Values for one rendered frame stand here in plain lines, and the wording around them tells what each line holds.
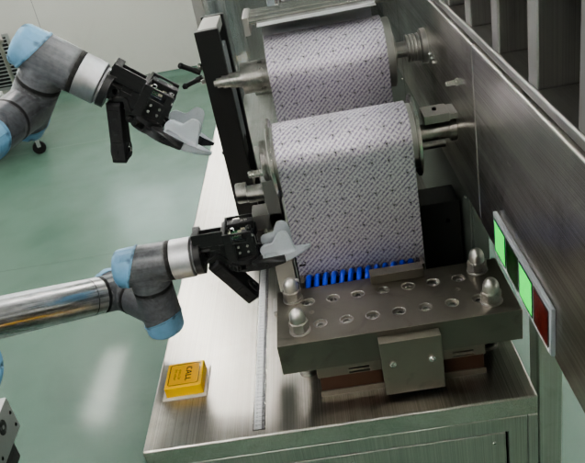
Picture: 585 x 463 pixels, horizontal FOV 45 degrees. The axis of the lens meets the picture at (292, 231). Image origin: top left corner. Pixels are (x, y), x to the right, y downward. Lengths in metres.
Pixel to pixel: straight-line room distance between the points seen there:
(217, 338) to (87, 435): 1.40
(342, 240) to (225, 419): 0.38
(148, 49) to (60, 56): 5.78
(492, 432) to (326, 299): 0.36
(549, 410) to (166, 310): 0.96
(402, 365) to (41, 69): 0.76
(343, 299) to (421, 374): 0.18
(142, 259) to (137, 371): 1.70
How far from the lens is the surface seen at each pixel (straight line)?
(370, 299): 1.23
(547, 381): 1.76
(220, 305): 1.54
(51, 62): 1.22
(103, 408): 2.86
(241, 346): 1.40
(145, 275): 1.30
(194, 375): 1.33
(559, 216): 0.79
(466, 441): 1.27
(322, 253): 1.29
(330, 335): 1.16
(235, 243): 1.24
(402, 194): 1.25
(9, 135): 1.18
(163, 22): 6.91
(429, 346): 1.16
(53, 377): 3.13
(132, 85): 1.22
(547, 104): 0.79
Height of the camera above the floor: 1.74
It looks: 29 degrees down
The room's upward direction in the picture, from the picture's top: 12 degrees counter-clockwise
